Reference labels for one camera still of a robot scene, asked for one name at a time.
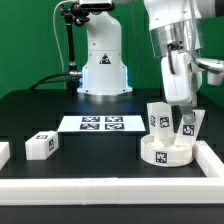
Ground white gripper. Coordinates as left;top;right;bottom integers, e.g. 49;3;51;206
161;51;202;124

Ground white round stool seat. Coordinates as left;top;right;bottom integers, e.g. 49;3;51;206
140;134;194;167

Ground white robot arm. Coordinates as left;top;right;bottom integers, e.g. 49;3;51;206
79;0;224;124

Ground white marker sheet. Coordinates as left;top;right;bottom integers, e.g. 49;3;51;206
58;115;145;132

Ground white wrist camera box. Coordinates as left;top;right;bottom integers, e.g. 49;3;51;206
195;58;224;86

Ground white right fence wall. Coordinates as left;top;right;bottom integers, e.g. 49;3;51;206
194;141;224;178

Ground white fence wall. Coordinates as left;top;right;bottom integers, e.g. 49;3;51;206
0;142;10;170
194;141;224;178
0;178;224;206

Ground white front fence wall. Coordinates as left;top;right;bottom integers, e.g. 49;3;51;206
0;178;224;206

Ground black cables on table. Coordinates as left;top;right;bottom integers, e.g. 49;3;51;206
29;71;83;90

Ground black camera stand pole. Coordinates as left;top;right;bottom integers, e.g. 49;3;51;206
60;3;90;71

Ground grey cable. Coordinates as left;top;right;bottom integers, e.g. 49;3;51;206
52;0;76;74

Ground white left fence wall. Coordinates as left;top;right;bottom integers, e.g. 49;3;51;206
0;142;10;170

